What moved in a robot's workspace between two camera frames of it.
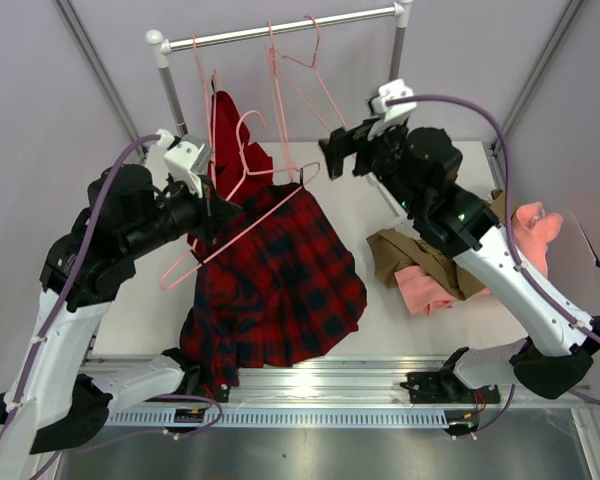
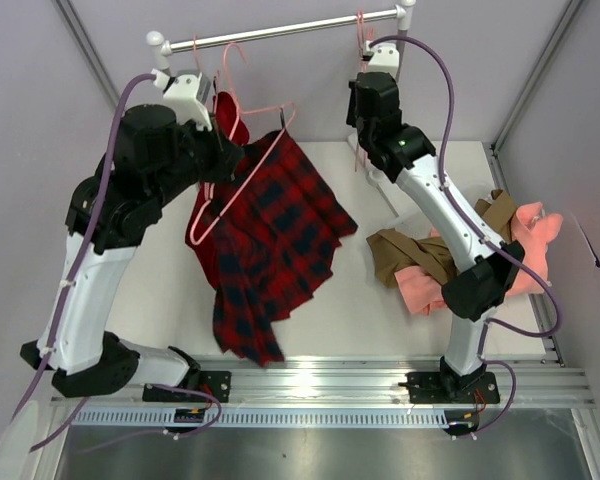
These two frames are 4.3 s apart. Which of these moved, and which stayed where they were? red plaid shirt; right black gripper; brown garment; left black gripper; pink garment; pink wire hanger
Moved: left black gripper; red plaid shirt; pink wire hanger; right black gripper
Stayed: brown garment; pink garment
